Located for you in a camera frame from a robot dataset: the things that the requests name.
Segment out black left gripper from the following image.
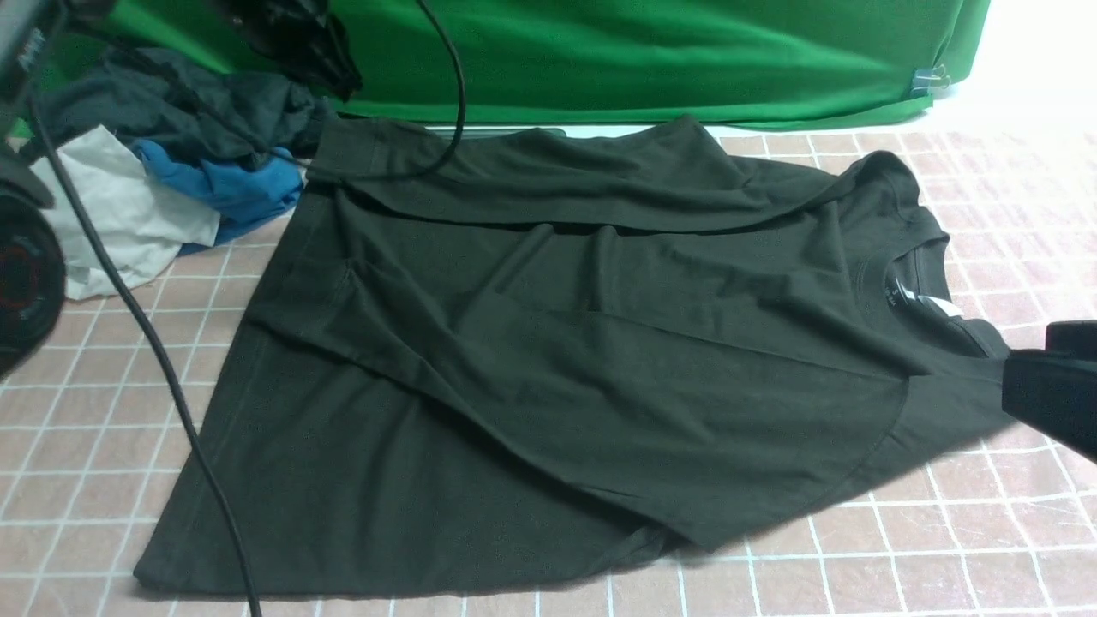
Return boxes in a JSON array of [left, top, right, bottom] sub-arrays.
[[214, 1, 362, 101]]

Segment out dark gray long-sleeve top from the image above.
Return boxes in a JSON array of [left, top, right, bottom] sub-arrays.
[[133, 116, 1021, 596]]

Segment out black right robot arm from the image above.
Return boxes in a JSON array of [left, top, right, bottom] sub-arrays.
[[1002, 319, 1096, 462]]

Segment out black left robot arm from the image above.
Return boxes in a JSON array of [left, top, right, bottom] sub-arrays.
[[1, 1, 362, 374]]

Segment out crumpled black garment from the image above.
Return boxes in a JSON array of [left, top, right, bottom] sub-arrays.
[[39, 46, 333, 171]]

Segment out crumpled blue garment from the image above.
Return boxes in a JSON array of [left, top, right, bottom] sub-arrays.
[[133, 141, 304, 256]]

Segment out green backdrop cloth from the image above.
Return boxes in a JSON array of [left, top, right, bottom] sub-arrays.
[[38, 1, 989, 130]]

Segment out crumpled white garment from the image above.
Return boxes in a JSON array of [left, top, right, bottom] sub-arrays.
[[30, 128, 220, 301]]

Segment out blue binder clip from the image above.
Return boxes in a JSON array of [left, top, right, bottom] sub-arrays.
[[908, 65, 952, 99]]

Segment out black left camera cable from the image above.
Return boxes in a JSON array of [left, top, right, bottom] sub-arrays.
[[26, 0, 468, 617]]

